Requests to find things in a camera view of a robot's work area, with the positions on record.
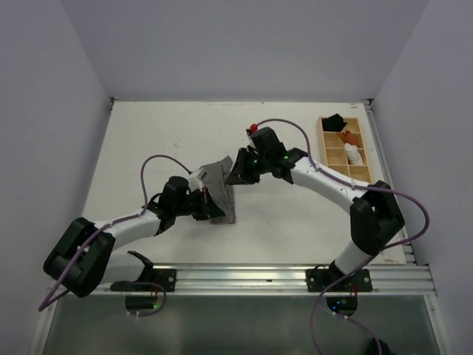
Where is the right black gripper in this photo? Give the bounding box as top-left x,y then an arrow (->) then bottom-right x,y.
225,146 -> 270,185

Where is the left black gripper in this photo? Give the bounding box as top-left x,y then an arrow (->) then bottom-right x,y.
173,186 -> 225,220

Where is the grey striped underwear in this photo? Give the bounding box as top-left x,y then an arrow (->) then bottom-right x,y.
200,155 -> 236,225

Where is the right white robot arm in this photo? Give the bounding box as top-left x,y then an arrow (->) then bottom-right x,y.
226,126 -> 405,291

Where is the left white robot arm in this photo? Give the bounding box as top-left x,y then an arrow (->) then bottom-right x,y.
43,176 -> 226,297

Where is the wooden compartment tray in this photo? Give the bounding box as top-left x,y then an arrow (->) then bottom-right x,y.
316,114 -> 374,183

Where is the black rolled cloth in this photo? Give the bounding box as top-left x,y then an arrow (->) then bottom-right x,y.
321,114 -> 347,132

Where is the orange rolled cloth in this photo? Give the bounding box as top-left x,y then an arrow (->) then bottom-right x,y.
337,130 -> 362,148

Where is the white rolled cloth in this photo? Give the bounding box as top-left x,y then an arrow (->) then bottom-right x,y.
344,143 -> 364,166

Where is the black object bottom edge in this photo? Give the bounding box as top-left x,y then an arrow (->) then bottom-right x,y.
364,339 -> 395,355

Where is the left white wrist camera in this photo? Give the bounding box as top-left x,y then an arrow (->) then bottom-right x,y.
188,168 -> 207,192

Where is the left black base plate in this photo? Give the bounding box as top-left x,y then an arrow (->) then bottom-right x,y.
110,268 -> 177,292

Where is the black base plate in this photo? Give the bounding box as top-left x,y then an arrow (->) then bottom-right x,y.
305,266 -> 373,293
110,268 -> 177,292

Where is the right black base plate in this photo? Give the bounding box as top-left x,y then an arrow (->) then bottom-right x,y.
305,266 -> 373,293

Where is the aluminium rail frame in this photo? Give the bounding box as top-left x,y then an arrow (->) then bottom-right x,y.
94,262 -> 435,296

